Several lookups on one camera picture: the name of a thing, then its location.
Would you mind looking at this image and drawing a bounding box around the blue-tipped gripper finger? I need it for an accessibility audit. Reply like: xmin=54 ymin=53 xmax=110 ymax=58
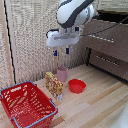
xmin=52 ymin=46 xmax=59 ymax=57
xmin=65 ymin=45 xmax=71 ymax=55

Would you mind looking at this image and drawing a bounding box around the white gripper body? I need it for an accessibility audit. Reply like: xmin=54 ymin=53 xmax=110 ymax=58
xmin=45 ymin=27 xmax=82 ymax=48

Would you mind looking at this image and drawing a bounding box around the pink mug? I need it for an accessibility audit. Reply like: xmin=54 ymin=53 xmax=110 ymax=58
xmin=56 ymin=65 xmax=69 ymax=83

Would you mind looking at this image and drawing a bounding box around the red basket with blue rim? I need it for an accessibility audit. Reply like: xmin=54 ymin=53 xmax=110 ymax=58
xmin=0 ymin=81 xmax=59 ymax=128

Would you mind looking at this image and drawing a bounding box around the red plastic bowl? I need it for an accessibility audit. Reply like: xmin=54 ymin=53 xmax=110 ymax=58
xmin=68 ymin=78 xmax=87 ymax=95

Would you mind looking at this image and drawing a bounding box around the brown drawer cabinet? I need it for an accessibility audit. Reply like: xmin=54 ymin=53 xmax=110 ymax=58
xmin=80 ymin=9 xmax=128 ymax=82

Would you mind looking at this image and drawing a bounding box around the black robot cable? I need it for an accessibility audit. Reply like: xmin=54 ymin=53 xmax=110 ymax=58
xmin=79 ymin=14 xmax=128 ymax=38

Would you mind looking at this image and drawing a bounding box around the black vertical frame strip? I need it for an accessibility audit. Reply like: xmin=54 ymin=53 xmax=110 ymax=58
xmin=2 ymin=0 xmax=16 ymax=84

